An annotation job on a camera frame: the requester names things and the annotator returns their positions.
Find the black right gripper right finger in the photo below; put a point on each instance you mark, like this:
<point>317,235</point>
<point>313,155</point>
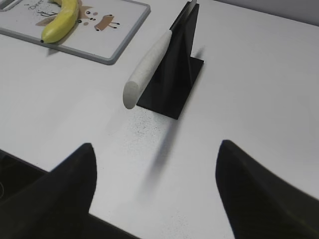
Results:
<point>258,203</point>

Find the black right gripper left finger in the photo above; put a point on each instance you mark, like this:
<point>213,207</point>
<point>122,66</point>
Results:
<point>55,206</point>

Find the white handled kitchen knife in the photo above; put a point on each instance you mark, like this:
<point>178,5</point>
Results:
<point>146,68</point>

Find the yellow plastic banana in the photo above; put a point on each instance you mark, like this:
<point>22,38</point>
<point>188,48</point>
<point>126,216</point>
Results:
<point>65,20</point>

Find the black knife stand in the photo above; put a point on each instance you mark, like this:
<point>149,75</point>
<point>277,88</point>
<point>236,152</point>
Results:
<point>176,74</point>

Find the grey rimmed white cutting board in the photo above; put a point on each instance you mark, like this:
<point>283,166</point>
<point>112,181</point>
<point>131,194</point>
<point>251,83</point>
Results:
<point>102,32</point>

